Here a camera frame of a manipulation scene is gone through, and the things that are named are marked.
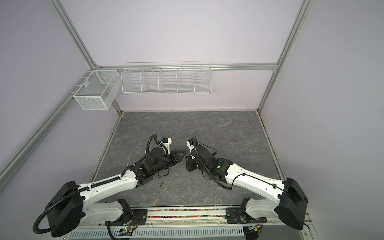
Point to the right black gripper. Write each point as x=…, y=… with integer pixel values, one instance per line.
x=190, y=167

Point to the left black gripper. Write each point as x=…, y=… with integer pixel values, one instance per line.
x=175, y=155

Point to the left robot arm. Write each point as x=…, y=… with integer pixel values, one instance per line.
x=71, y=205

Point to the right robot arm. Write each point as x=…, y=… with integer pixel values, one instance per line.
x=286, y=199

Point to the white mesh box basket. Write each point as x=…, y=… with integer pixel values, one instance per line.
x=99, y=90

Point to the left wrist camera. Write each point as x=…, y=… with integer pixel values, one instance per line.
x=165, y=144

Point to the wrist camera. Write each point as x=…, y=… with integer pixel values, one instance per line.
x=165, y=144
x=190, y=144

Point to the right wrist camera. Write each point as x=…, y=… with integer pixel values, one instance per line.
x=190, y=144

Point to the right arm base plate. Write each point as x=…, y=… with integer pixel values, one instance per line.
x=236, y=216

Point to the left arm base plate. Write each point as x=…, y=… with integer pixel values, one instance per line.
x=135, y=217

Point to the white vented cable duct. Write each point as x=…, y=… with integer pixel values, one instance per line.
x=156, y=233

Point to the white wire shelf basket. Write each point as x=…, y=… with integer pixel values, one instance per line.
x=166, y=78

